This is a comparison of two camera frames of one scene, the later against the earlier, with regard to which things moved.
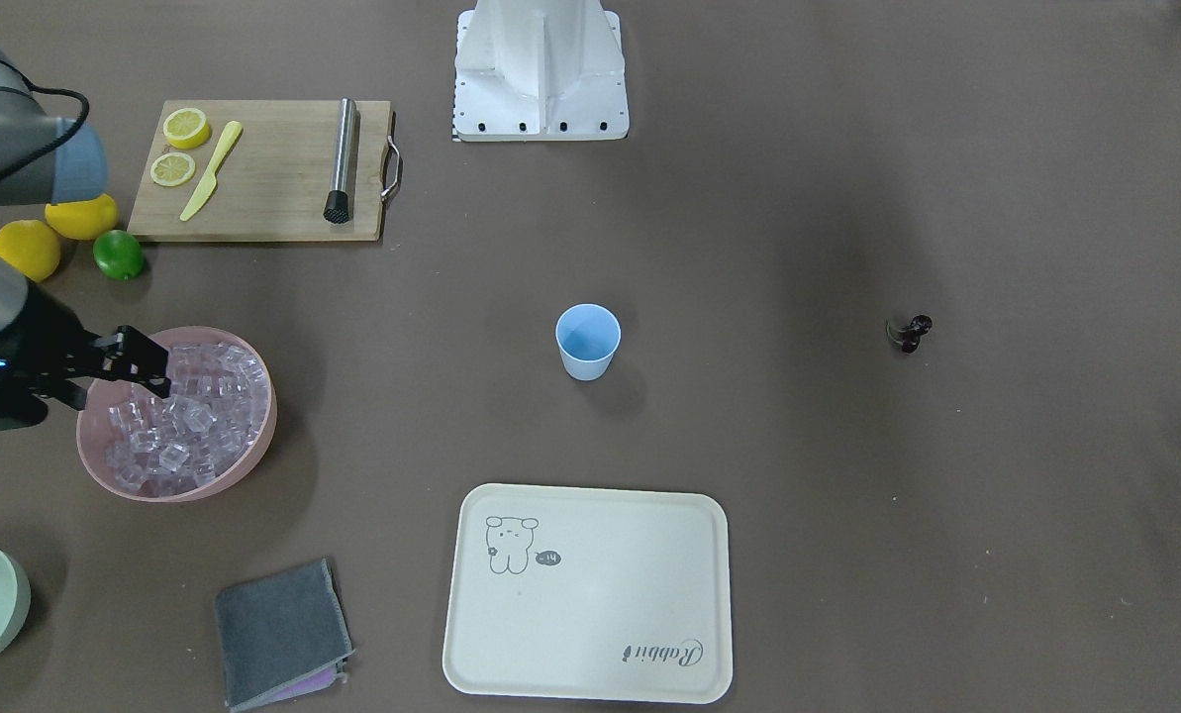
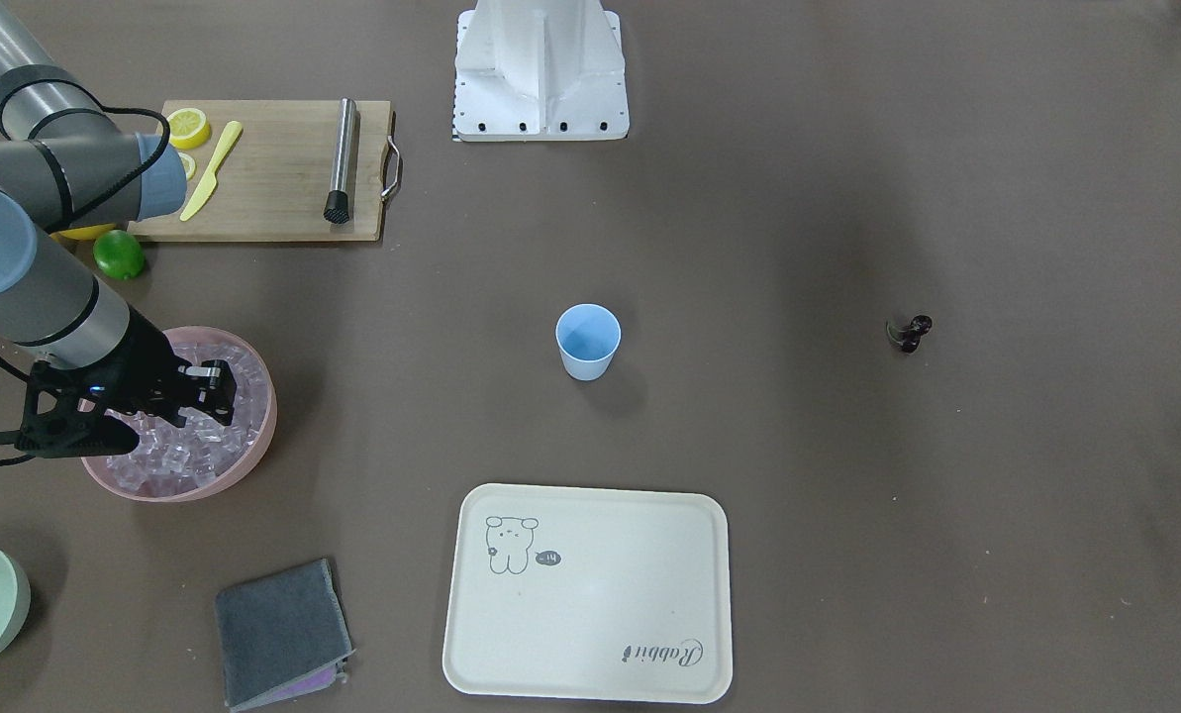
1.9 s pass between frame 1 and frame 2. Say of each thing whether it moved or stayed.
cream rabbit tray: stayed
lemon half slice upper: stayed
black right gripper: moved
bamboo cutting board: stayed
